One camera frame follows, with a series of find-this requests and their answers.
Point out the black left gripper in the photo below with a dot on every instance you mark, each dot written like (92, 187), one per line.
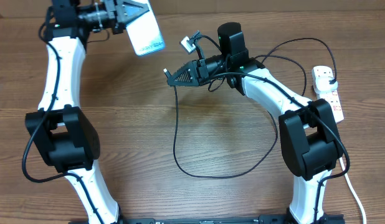
(121, 7)

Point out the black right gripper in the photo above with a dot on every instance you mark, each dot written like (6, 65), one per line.
(195, 68)

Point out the black smartphone with blue screen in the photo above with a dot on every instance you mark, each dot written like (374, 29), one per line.
(144, 32)

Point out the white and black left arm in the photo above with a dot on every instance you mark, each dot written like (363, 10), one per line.
(63, 142)

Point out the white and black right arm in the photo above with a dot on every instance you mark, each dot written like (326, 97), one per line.
(308, 134)

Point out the white charger plug adapter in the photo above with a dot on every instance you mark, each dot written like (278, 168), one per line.
(324, 84)

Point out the white power strip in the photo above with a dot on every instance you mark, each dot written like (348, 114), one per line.
(331, 97)

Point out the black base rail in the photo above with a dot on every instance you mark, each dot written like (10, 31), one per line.
(195, 221)

